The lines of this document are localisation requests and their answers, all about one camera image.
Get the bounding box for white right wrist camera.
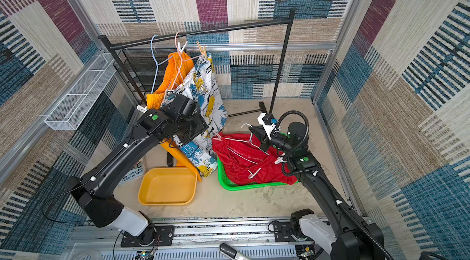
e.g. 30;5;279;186
257;113;279;140

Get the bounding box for red shorts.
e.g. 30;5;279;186
212;132;299;186

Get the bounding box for pink wire hanger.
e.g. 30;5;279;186
165;33;197;90

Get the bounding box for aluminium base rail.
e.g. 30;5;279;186
61;217;329;260

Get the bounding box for white blue patterned shorts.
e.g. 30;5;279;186
163;54;228;177

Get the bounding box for yellow plastic tray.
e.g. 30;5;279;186
138;168;198;206

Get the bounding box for white plastic hanger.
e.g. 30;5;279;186
219;133;276;185

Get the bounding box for white clothespin on orange shorts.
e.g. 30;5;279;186
137;105;148;113

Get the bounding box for green plastic basket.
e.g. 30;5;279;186
216;133;300;192

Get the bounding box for black corrugated cable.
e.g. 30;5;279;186
273;110;395;260

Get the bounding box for blue wire hanger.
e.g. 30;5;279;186
150;35;172;94

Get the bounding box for black clothes rack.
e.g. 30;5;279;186
97;7;297;118

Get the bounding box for white clothespin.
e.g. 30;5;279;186
137;105;148;113
275;157;286;164

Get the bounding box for white wire mesh basket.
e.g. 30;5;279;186
45;54;116;131

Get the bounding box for black wire shoe shelf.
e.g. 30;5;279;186
116;48;174;97

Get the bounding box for colourful book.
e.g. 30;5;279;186
118;160;146;186

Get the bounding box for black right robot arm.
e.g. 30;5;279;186
249;122;392;260

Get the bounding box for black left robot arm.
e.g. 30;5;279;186
66;95;208;246

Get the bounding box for orange shorts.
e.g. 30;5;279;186
146;52;202;181

